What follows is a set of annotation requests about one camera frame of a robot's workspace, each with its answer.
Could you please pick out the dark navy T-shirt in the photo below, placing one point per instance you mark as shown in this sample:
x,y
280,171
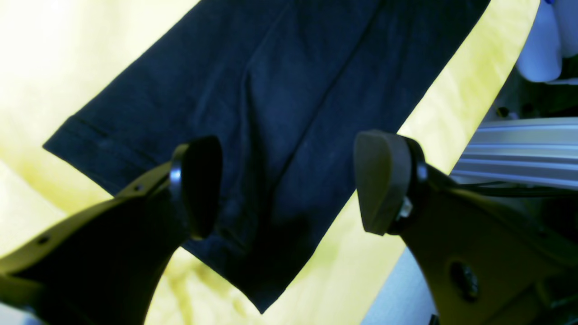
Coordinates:
x,y
285,85

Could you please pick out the yellow table cloth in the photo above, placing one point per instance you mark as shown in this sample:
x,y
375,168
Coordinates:
x,y
58,54

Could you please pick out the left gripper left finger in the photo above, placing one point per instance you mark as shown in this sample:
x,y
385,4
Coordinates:
x,y
102,265

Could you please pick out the aluminium frame rail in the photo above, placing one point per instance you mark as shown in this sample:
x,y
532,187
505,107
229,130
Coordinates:
x,y
530,151

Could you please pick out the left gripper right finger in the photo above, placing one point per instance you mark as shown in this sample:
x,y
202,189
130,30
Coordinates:
x,y
490,256

